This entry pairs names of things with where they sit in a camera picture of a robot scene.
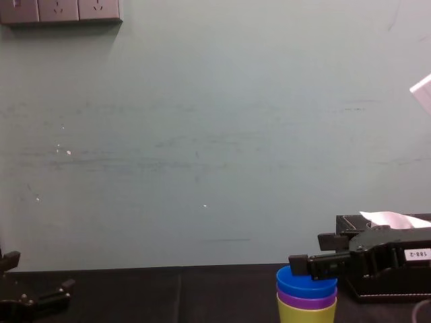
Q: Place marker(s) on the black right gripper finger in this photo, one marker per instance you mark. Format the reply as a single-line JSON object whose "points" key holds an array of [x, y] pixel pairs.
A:
{"points": [[331, 241], [320, 266]]}

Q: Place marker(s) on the black table cloth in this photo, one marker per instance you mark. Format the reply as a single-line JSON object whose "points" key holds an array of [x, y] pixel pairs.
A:
{"points": [[168, 296]]}

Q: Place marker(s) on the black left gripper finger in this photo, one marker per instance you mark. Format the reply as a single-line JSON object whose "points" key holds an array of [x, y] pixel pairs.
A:
{"points": [[54, 293], [9, 260]]}

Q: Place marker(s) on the wall switch plate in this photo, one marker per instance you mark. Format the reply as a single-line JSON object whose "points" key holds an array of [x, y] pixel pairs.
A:
{"points": [[18, 10]]}

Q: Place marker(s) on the black tissue box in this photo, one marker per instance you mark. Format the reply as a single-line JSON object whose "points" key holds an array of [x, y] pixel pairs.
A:
{"points": [[387, 287]]}

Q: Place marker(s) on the white tissue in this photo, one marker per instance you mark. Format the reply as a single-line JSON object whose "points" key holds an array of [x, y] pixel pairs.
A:
{"points": [[390, 218]]}

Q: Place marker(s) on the purple plastic cup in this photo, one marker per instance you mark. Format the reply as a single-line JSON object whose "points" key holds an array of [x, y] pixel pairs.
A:
{"points": [[304, 302]]}

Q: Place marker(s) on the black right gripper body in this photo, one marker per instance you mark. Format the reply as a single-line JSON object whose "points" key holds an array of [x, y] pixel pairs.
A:
{"points": [[380, 255]]}

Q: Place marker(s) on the blue plastic cup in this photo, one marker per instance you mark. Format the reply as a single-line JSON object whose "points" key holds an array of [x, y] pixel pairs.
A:
{"points": [[303, 287]]}

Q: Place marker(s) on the wall socket plate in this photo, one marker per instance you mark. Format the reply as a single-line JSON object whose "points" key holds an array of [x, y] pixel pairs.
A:
{"points": [[99, 8], [58, 9]]}

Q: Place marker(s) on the white squared box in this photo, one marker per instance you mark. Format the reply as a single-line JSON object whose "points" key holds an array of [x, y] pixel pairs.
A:
{"points": [[423, 92]]}

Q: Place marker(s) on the yellow-green plastic cup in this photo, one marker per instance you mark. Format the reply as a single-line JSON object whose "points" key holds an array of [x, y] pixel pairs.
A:
{"points": [[304, 315]]}

